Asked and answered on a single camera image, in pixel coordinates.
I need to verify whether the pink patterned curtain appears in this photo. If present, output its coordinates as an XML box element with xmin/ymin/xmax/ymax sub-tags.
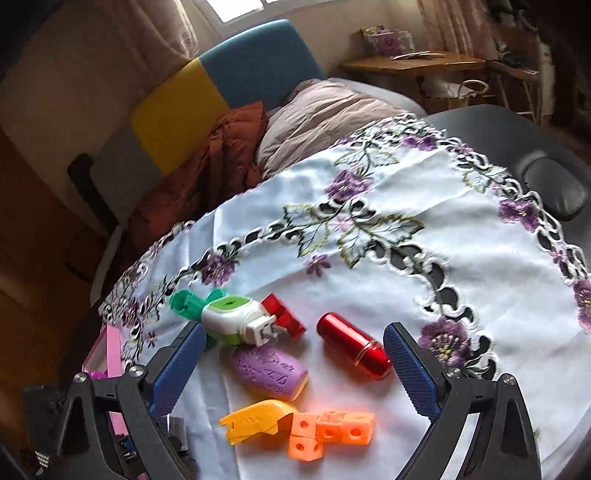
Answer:
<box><xmin>148</xmin><ymin>0</ymin><xmax>206</xmax><ymax>61</ymax></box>
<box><xmin>418</xmin><ymin>0</ymin><xmax>490</xmax><ymax>56</ymax></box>

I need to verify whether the wooden side table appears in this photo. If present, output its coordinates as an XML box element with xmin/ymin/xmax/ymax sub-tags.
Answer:
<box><xmin>342</xmin><ymin>51</ymin><xmax>490</xmax><ymax>116</ymax></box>

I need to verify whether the purple patterned gift box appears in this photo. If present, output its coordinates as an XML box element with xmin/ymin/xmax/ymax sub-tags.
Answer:
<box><xmin>360</xmin><ymin>25</ymin><xmax>414</xmax><ymax>56</ymax></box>

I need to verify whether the beige duvet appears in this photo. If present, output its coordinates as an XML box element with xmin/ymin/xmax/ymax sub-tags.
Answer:
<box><xmin>256</xmin><ymin>78</ymin><xmax>416</xmax><ymax>181</ymax></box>

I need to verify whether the yellow plastic toy piece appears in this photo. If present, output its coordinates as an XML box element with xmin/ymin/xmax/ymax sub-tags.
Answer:
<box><xmin>219</xmin><ymin>399</ymin><xmax>298</xmax><ymax>446</ymax></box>

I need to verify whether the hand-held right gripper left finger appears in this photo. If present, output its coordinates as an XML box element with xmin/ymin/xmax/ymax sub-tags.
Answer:
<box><xmin>55</xmin><ymin>320</ymin><xmax>208</xmax><ymax>480</ymax></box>

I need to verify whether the window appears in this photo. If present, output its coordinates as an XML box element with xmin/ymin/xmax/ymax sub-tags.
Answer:
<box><xmin>205</xmin><ymin>0</ymin><xmax>296</xmax><ymax>24</ymax></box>

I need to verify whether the green plastic toy piece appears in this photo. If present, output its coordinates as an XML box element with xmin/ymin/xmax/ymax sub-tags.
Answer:
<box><xmin>169</xmin><ymin>289</ymin><xmax>226</xmax><ymax>349</ymax></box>

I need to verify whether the red plastic toy piece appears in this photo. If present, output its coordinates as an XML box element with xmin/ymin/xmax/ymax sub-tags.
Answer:
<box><xmin>261</xmin><ymin>293</ymin><xmax>308</xmax><ymax>335</ymax></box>

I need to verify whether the purple oval embossed case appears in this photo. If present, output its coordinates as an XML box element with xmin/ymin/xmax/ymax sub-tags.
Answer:
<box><xmin>231</xmin><ymin>344</ymin><xmax>309</xmax><ymax>401</ymax></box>

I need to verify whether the orange linking cubes block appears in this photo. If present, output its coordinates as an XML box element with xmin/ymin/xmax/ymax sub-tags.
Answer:
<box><xmin>287</xmin><ymin>410</ymin><xmax>376</xmax><ymax>461</ymax></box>

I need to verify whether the white floral embroidered tablecloth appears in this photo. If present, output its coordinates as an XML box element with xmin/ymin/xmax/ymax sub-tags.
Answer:
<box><xmin>99</xmin><ymin>113</ymin><xmax>591</xmax><ymax>480</ymax></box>

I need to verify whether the black rolled mat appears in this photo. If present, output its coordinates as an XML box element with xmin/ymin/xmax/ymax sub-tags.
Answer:
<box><xmin>67</xmin><ymin>154</ymin><xmax>116</xmax><ymax>232</ymax></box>

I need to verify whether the wooden wardrobe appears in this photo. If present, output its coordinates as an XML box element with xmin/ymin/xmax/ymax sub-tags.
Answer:
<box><xmin>0</xmin><ymin>129</ymin><xmax>93</xmax><ymax>370</ymax></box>

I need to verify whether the brown quilted blanket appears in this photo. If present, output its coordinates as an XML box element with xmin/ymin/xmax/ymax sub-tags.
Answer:
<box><xmin>127</xmin><ymin>102</ymin><xmax>271</xmax><ymax>259</ymax></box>

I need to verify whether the red metal cylinder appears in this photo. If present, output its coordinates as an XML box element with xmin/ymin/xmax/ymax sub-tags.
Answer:
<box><xmin>316</xmin><ymin>312</ymin><xmax>392</xmax><ymax>380</ymax></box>

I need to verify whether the black oval pad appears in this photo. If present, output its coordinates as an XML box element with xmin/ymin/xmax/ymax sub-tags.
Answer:
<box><xmin>522</xmin><ymin>154</ymin><xmax>589</xmax><ymax>217</ymax></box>

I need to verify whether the white green bottle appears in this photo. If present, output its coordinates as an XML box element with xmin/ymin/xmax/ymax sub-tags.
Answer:
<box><xmin>201</xmin><ymin>295</ymin><xmax>284</xmax><ymax>347</ymax></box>

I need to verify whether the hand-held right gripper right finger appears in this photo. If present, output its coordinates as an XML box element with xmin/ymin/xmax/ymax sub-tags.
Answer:
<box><xmin>383</xmin><ymin>320</ymin><xmax>541</xmax><ymax>480</ymax></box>

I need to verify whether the grey yellow blue headboard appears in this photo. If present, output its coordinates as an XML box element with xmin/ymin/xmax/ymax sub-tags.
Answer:
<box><xmin>90</xmin><ymin>18</ymin><xmax>326</xmax><ymax>222</ymax></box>

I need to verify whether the pink cardboard box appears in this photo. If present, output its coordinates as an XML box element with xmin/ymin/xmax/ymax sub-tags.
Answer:
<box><xmin>81</xmin><ymin>323</ymin><xmax>130</xmax><ymax>444</ymax></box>

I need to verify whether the dark cluttered rack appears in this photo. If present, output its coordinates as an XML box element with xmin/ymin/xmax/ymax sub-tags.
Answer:
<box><xmin>487</xmin><ymin>0</ymin><xmax>559</xmax><ymax>125</ymax></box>

